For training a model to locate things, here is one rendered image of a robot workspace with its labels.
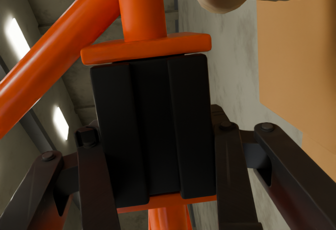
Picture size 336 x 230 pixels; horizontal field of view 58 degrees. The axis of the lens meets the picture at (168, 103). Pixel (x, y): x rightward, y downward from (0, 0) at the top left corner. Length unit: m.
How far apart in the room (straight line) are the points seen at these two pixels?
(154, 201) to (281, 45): 0.21
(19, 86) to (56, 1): 10.77
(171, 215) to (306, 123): 0.16
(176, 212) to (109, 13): 0.11
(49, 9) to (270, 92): 10.88
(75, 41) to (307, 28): 0.18
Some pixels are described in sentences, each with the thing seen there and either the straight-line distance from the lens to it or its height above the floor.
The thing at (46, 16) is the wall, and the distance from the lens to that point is 11.32.
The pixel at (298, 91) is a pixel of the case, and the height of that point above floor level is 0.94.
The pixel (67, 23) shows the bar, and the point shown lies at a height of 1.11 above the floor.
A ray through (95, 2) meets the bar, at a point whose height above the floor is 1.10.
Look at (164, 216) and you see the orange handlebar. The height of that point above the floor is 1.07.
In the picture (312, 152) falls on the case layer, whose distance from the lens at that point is 1.21.
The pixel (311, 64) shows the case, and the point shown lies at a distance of 0.27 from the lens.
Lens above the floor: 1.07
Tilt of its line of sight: 2 degrees down
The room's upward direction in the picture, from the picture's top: 97 degrees counter-clockwise
